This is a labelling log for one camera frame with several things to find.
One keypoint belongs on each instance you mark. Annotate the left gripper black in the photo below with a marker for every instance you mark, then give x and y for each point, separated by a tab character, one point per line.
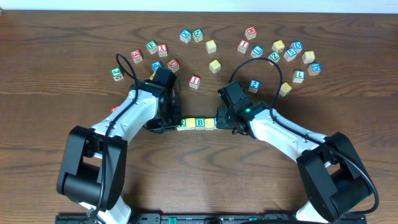
175	117

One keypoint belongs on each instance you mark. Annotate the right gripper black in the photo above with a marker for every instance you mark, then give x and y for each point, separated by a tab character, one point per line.
221	118

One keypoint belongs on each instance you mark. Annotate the yellow O block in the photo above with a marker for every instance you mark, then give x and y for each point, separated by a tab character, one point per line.
209	124
190	123

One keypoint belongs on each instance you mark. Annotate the green R block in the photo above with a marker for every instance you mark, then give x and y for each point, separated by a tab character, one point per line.
182	126

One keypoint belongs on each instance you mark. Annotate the green B block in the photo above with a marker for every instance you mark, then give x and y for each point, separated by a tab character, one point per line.
199	123

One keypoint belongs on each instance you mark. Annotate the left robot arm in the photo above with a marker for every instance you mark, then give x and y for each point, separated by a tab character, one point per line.
94	162

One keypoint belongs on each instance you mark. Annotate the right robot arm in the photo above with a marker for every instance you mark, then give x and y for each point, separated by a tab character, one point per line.
332	173

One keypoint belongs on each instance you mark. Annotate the yellow block left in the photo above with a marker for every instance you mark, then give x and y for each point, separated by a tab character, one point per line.
152	76

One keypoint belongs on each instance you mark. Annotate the red I block near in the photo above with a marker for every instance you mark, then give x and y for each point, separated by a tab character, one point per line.
194	82

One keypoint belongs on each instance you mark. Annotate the red i block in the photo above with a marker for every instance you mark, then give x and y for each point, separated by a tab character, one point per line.
194	82
243	46

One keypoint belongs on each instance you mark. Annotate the blue 2 block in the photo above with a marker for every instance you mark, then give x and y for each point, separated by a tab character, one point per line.
254	86

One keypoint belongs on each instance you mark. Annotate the red U block far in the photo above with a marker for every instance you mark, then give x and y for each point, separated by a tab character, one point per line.
173	65

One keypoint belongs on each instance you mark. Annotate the red u block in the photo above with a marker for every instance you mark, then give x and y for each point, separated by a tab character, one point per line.
114	109
173	65

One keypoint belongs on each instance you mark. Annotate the blue P block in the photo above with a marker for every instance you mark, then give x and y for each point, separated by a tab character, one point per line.
155	65

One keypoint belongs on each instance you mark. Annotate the yellow block centre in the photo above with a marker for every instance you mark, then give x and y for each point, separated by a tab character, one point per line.
215	66

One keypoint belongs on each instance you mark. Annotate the red U block near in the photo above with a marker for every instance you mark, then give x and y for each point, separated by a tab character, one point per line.
114	109

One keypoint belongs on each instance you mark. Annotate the green J block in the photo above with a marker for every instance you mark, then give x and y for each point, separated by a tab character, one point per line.
117	74

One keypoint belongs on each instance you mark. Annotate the red G block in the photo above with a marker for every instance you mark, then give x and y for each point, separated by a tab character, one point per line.
136	56

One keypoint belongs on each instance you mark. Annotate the red Y block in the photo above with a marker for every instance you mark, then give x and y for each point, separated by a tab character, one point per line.
162	50

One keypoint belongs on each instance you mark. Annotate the yellow K block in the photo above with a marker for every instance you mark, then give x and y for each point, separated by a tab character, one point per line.
285	89

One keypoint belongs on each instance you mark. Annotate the green F block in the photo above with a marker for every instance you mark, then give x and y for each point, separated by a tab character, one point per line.
152	46

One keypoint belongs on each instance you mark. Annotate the blue L block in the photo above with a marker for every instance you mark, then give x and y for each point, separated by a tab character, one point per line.
257	51

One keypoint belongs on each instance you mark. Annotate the yellow C block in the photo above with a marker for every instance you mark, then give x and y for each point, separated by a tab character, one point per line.
211	46

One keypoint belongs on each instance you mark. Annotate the red I block far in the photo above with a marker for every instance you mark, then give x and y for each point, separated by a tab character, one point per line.
243	46

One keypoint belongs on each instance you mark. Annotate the green Z block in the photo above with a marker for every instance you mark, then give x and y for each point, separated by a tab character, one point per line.
275	57

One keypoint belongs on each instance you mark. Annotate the blue X block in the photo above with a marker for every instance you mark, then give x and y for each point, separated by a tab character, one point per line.
185	36

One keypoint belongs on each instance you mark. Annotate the green N block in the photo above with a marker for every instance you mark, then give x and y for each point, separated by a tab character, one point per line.
197	35

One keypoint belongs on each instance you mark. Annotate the green 7 block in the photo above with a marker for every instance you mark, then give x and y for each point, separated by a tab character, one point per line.
299	76

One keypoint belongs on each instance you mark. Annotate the yellow block far right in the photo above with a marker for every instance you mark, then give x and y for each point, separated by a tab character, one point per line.
278	46

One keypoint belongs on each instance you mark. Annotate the blue 5 block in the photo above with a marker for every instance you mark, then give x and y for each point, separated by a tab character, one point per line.
290	54

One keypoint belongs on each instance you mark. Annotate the blue D block right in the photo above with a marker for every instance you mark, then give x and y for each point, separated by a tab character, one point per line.
314	69

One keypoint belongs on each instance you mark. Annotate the blue d block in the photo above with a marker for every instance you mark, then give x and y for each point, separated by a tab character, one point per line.
296	46
314	69

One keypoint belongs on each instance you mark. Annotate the blue D block far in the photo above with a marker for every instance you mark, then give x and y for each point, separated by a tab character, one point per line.
296	46

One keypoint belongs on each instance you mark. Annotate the yellow 8 block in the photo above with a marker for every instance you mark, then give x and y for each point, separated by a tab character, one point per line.
308	57

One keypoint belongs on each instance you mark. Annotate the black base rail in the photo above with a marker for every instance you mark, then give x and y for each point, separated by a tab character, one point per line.
155	218

